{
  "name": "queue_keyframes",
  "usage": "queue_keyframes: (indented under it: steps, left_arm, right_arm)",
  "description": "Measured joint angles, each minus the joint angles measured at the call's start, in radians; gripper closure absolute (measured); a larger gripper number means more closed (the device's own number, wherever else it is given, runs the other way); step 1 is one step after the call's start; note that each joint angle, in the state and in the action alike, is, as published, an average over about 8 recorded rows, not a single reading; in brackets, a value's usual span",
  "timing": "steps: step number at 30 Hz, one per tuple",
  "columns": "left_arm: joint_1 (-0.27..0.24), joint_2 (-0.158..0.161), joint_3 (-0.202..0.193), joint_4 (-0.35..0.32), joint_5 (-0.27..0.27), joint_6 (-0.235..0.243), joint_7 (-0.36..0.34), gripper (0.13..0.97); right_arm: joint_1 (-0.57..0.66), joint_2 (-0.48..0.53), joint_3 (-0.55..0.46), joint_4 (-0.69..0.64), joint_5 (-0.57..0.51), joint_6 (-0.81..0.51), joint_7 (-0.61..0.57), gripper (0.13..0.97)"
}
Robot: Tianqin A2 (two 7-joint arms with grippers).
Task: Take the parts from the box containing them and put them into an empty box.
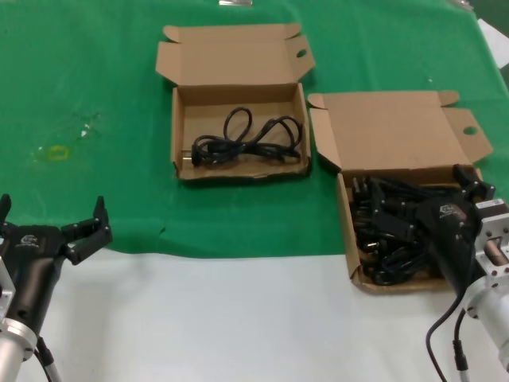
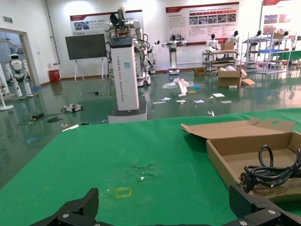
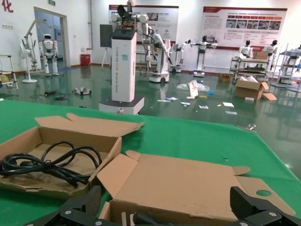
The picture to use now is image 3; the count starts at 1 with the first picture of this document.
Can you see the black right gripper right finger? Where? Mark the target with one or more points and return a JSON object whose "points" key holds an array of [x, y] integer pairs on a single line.
{"points": [[240, 202]]}

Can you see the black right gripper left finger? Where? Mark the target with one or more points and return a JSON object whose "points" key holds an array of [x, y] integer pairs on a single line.
{"points": [[90, 202]]}

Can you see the open brown cardboard box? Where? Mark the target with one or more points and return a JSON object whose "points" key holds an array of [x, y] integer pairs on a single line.
{"points": [[176, 183], [94, 124]]}

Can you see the small printed cardboard box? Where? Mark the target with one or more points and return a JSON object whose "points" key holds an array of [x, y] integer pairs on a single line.
{"points": [[225, 77]]}

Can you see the closed cardboard box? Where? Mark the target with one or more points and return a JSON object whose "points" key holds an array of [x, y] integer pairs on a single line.
{"points": [[260, 55]]}

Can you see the metal table clamp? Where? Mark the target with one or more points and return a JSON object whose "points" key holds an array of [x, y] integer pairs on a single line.
{"points": [[249, 127], [120, 110]]}

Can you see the green table cloth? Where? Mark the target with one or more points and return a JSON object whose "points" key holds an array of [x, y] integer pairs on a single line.
{"points": [[188, 141]]}

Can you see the white paper sheet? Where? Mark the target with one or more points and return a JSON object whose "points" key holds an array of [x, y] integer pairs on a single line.
{"points": [[231, 113], [228, 104]]}

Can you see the blue card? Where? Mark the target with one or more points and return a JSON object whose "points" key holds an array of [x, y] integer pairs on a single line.
{"points": [[203, 107]]}

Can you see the white foam block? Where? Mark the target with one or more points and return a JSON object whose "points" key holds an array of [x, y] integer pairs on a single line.
{"points": [[249, 99]]}

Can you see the white floor device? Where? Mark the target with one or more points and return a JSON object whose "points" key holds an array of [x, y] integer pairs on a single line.
{"points": [[82, 91]]}

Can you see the large open cardboard carton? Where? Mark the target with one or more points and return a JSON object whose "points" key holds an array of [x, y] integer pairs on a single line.
{"points": [[248, 90]]}

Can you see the yellow sponge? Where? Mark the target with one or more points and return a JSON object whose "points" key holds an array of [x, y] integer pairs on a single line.
{"points": [[203, 96]]}

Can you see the white-blue leaflet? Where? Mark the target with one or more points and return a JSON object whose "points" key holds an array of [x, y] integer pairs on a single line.
{"points": [[185, 103]]}

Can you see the blue cloth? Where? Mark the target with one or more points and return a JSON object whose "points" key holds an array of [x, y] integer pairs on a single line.
{"points": [[211, 92]]}

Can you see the black power brick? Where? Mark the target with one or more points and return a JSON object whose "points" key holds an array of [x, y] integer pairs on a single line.
{"points": [[49, 92]]}

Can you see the clear plastic bag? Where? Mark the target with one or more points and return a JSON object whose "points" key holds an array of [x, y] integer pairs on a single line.
{"points": [[203, 87]]}

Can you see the white bag with red print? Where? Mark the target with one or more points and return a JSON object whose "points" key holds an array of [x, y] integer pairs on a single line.
{"points": [[193, 89]]}

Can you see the white-blue packet pile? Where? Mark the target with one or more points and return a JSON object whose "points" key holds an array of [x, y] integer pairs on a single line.
{"points": [[167, 99]]}

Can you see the metal rack cart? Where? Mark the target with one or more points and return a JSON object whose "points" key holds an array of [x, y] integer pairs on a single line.
{"points": [[249, 68]]}

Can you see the red bin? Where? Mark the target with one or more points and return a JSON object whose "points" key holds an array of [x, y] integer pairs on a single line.
{"points": [[85, 60]]}

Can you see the white robot with outstretched arms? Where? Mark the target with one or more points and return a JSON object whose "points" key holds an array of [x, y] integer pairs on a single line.
{"points": [[202, 58]]}

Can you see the white humanoid torso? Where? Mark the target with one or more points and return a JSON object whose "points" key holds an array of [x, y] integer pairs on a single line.
{"points": [[270, 50], [245, 50]]}

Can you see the white standing fan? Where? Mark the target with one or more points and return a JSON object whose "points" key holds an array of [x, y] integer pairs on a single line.
{"points": [[28, 63]]}

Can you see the metal step ladder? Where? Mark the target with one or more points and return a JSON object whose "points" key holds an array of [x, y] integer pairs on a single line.
{"points": [[10, 70]]}

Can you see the white humanoid on wheeled base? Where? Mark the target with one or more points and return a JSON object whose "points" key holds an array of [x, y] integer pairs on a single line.
{"points": [[161, 63]]}

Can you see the white standing humanoid robot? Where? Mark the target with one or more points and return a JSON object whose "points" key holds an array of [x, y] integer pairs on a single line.
{"points": [[48, 51]]}

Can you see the white robot with screen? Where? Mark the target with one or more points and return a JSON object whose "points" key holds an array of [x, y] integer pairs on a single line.
{"points": [[178, 54]]}

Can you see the black display on stand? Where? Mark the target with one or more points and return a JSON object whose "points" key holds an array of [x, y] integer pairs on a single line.
{"points": [[105, 35]]}

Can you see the green exit sign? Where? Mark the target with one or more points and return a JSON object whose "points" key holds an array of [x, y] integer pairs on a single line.
{"points": [[52, 2]]}

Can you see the grey metal shelf frame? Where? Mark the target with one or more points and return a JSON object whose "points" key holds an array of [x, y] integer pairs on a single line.
{"points": [[276, 66]]}

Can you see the glass door with frame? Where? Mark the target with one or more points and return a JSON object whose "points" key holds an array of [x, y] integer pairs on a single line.
{"points": [[64, 37]]}

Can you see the red-trimmed wall poster board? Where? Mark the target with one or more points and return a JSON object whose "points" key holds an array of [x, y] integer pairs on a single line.
{"points": [[164, 21], [244, 26]]}

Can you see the grey wall pipe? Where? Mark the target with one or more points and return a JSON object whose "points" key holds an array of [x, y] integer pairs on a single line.
{"points": [[91, 23]]}

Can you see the white hoist frame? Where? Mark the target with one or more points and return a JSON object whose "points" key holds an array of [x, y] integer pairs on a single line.
{"points": [[29, 33]]}

